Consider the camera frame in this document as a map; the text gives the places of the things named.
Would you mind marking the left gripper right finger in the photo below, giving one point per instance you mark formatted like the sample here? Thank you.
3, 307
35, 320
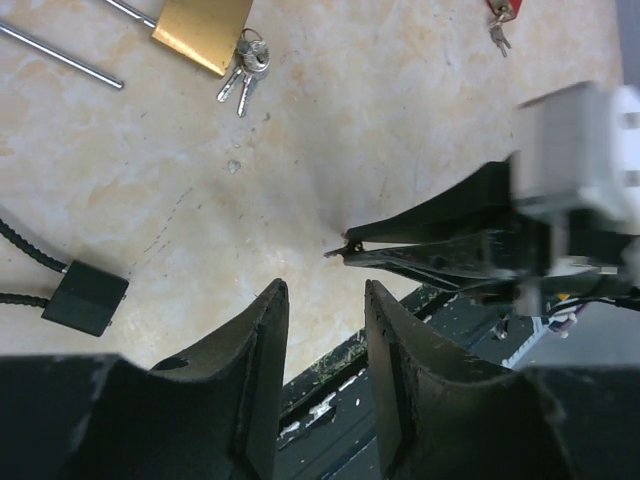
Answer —
613, 416

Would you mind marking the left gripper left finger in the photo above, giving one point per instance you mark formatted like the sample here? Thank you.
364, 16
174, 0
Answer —
210, 411

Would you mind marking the silver key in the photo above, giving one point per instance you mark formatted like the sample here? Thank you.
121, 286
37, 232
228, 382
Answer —
497, 34
251, 65
348, 249

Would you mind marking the black cable lock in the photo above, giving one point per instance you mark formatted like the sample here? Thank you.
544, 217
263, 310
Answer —
86, 299

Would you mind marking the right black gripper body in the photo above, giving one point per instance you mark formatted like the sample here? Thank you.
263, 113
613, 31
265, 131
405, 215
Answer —
577, 258

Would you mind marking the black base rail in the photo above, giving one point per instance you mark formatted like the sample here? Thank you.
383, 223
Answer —
439, 412

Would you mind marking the brass padlock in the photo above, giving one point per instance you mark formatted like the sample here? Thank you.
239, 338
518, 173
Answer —
205, 32

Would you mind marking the red cable lock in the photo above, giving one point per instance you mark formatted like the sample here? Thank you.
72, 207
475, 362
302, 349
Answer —
510, 7

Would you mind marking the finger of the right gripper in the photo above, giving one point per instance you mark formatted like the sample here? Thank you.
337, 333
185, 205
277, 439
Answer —
455, 266
478, 201

